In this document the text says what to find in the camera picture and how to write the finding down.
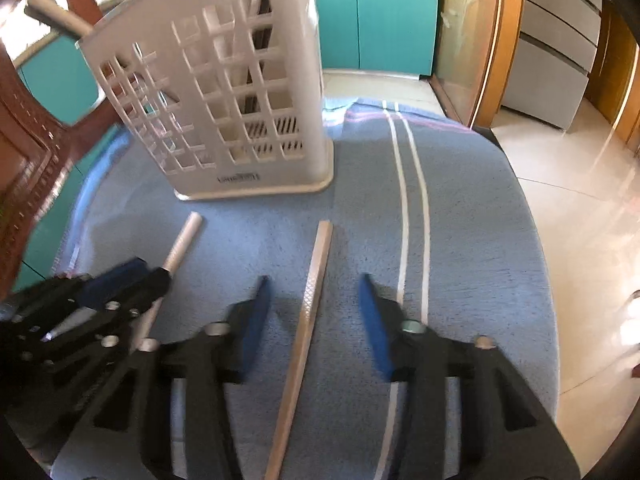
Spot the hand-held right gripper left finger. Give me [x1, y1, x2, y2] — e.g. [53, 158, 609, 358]
[55, 275, 273, 480]

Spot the blue striped towel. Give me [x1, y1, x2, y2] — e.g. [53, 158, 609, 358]
[50, 95, 561, 480]

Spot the wooden framed glass door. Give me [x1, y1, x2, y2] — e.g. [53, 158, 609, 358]
[432, 0, 526, 128]

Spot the carved wooden chair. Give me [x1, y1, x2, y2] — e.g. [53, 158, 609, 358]
[0, 0, 126, 296]

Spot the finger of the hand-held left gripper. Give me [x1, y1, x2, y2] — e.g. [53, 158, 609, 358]
[50, 257, 149, 311]
[97, 266, 172, 343]

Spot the white plastic utensil holder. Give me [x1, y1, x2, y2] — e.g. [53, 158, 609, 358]
[76, 0, 335, 202]

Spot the teal kitchen cabinet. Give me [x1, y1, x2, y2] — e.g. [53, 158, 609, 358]
[312, 0, 441, 76]
[15, 35, 101, 126]

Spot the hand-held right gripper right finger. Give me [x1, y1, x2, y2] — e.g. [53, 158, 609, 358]
[359, 272, 581, 480]

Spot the silver refrigerator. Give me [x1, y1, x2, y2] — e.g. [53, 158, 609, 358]
[500, 0, 603, 131]

